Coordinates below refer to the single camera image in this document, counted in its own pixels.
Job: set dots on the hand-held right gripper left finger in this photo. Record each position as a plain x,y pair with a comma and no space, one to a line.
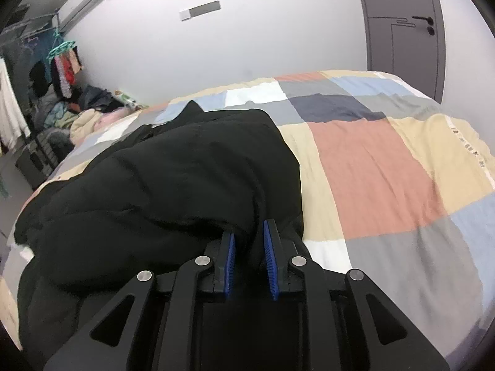
229,262

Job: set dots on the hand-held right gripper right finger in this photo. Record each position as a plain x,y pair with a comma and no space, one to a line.
270,262

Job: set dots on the black jacket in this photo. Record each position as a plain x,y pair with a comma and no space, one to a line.
162,185

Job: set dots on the pile of clothes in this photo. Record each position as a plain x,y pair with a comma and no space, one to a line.
77,112

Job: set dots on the green clip hanger with clothes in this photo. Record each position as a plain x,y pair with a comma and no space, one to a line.
64,65

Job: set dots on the metal clothes rack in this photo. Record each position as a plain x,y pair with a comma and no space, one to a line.
27,27

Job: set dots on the colourful checkered bed blanket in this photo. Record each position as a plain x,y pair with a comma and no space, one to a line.
379,177

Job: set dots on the black storage crate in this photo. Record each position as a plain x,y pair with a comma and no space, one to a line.
38,158

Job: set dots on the white hanging garment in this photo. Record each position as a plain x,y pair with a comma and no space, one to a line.
10,104

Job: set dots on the grey door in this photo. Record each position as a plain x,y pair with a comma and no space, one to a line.
402,23

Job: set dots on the white air conditioner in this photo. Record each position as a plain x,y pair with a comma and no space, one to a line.
82,0

